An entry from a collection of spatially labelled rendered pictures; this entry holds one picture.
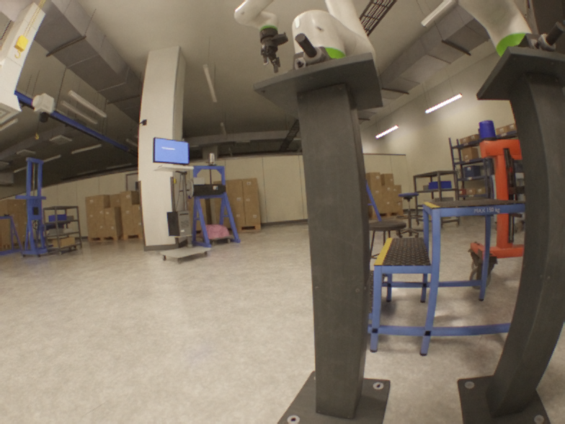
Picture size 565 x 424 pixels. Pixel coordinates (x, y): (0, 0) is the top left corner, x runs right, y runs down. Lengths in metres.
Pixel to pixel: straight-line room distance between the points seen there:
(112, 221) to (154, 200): 3.32
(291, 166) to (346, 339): 7.22
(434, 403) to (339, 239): 0.65
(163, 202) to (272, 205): 4.04
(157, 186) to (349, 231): 4.10
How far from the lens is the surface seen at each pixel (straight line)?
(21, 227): 11.02
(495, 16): 0.68
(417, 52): 5.74
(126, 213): 7.25
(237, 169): 7.47
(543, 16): 1.42
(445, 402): 0.89
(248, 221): 6.29
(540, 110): 0.62
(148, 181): 4.48
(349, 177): 0.47
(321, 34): 0.62
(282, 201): 7.45
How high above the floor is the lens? 0.65
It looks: 2 degrees down
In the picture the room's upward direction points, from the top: 4 degrees counter-clockwise
